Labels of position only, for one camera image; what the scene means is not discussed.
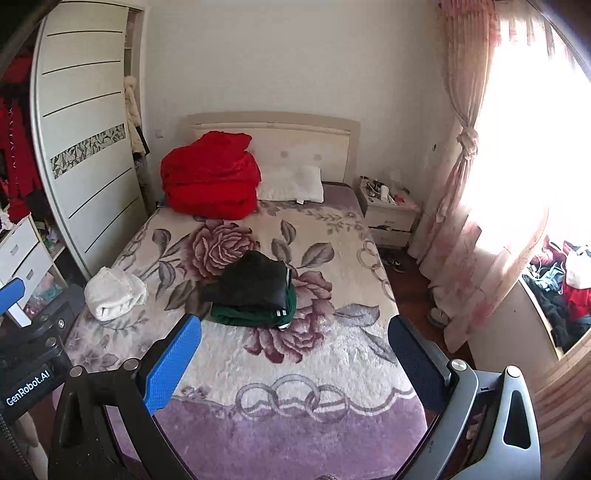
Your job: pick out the white pillow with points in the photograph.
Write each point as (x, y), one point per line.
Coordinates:
(295, 184)

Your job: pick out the folded white towel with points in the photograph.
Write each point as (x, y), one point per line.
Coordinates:
(115, 293)

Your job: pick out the pink floral curtain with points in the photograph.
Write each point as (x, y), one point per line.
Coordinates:
(466, 207)

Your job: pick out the green striped folded pants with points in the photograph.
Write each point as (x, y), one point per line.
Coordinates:
(249, 316)

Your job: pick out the pale wooden cabinet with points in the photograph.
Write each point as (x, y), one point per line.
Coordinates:
(503, 332)

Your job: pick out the white nightstand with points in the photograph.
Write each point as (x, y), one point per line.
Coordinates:
(390, 219)

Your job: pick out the red hanging coat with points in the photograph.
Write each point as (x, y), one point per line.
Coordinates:
(16, 157)

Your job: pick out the white sliding wardrobe door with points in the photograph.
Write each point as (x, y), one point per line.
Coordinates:
(87, 138)

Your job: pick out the cream hanging garment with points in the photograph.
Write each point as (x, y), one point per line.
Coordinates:
(133, 115)

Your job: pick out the white open wardrobe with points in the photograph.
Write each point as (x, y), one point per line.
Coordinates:
(57, 265)

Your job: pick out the dark shoes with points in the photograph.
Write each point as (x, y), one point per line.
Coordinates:
(392, 263)

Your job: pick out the white wardrobe drawer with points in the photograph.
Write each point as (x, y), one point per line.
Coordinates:
(16, 249)
(27, 274)

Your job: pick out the pile of pastel clothes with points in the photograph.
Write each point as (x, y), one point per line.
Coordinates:
(44, 288)

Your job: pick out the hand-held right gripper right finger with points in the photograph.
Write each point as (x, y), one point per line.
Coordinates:
(413, 364)

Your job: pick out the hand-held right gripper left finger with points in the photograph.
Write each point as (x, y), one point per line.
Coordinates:
(173, 364)

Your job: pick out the pale slipper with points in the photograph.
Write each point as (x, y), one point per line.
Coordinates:
(437, 317)

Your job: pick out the pile of mixed clothes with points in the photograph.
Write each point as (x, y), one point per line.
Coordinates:
(561, 286)

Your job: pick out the cluster of small toiletries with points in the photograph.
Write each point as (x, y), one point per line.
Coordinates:
(381, 189)

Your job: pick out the beige bed headboard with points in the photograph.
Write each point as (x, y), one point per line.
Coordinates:
(295, 138)

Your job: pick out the bed with purple mattress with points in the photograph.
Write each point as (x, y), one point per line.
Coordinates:
(341, 191)

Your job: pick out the floral plush blanket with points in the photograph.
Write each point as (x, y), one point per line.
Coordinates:
(286, 360)

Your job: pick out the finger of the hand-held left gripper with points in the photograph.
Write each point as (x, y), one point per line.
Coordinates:
(11, 297)
(55, 323)

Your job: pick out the red folded quilt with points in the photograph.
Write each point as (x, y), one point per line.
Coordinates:
(207, 180)

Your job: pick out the black leather jacket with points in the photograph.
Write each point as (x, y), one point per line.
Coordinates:
(251, 286)

